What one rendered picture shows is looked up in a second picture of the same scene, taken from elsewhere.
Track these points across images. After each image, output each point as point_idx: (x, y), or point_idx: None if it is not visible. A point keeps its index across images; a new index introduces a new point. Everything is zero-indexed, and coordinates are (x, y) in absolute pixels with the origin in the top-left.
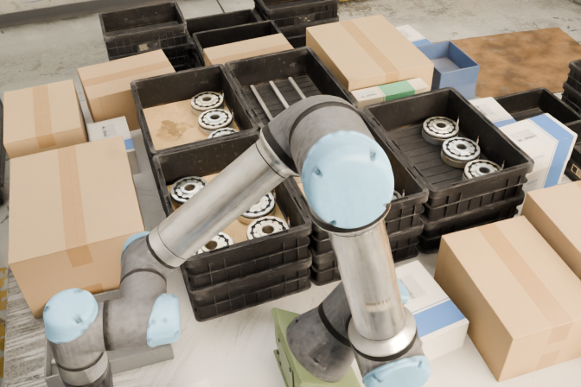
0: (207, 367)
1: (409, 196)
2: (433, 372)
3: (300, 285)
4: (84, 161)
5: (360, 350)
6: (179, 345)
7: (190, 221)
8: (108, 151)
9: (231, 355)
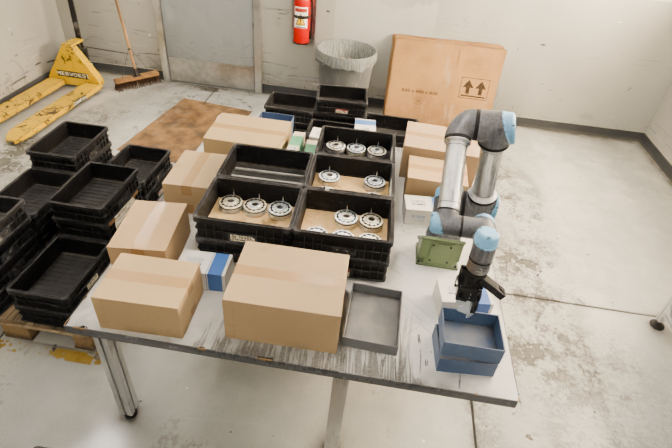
0: (412, 289)
1: (393, 168)
2: None
3: None
4: (261, 263)
5: (490, 202)
6: None
7: (459, 186)
8: (260, 250)
9: (409, 278)
